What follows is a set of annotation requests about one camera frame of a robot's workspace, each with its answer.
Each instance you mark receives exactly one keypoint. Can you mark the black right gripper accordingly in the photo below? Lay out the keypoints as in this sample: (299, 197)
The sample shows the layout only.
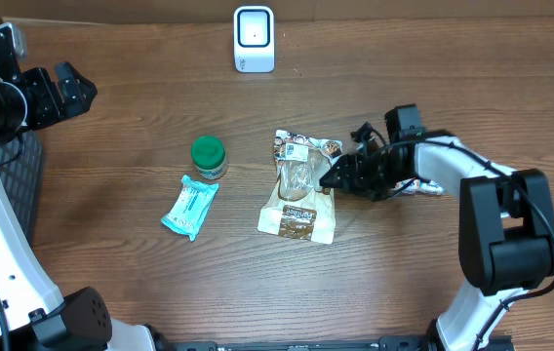
(349, 164)

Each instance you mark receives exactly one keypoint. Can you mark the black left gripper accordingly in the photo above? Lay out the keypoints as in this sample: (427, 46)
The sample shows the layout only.
(74, 87)

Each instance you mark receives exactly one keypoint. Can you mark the white brown snack bag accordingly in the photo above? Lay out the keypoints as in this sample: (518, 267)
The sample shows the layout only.
(299, 207)

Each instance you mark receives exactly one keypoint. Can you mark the green lid jar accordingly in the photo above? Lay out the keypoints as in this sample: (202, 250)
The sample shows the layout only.
(209, 157)

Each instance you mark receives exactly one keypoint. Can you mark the teal wipes pack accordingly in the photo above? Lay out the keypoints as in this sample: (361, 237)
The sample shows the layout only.
(187, 215)

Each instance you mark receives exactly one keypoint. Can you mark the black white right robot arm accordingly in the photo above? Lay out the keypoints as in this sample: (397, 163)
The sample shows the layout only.
(505, 223)

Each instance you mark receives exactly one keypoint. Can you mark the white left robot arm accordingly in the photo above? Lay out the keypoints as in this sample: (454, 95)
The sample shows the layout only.
(34, 315)

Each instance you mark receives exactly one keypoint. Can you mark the white barcode scanner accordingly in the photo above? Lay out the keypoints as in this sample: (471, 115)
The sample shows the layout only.
(254, 39)

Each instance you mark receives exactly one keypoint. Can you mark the dark grey mesh basket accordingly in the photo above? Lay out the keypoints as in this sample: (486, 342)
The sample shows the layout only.
(22, 166)

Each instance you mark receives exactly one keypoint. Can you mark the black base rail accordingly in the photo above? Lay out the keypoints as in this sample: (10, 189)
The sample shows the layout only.
(306, 345)

